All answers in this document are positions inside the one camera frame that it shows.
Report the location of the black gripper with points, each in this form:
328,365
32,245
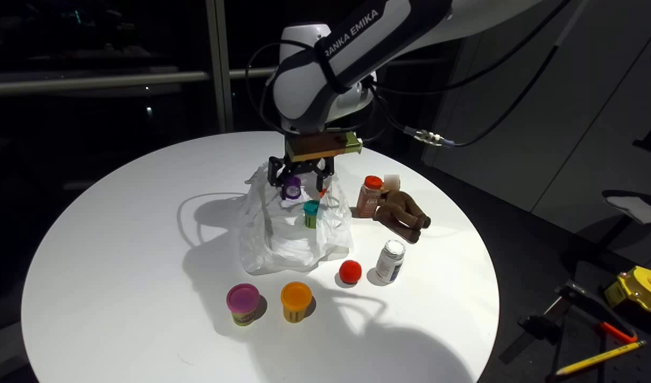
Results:
303,164

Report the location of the dark purple lid dough tub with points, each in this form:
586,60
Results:
292,188

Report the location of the teal lid dough tub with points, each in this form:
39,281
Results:
310,214

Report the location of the white plastic bag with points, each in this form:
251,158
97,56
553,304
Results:
283,242

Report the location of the red lid dough tub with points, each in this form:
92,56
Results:
350,271

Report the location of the brown plush moose toy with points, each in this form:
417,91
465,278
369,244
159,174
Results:
404,210

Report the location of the white pill bottle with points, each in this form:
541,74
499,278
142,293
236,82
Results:
390,260

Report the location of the orange lid dough tub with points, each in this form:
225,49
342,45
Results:
296,302

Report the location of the magenta lid dough tub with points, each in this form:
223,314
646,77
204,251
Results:
243,304

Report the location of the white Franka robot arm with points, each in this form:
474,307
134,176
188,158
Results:
338,56

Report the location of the yellow pencil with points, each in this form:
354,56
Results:
598,358

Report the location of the yellow emergency stop box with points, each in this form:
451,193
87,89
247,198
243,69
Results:
640,288

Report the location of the vertical window post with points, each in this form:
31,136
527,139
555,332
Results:
217,64

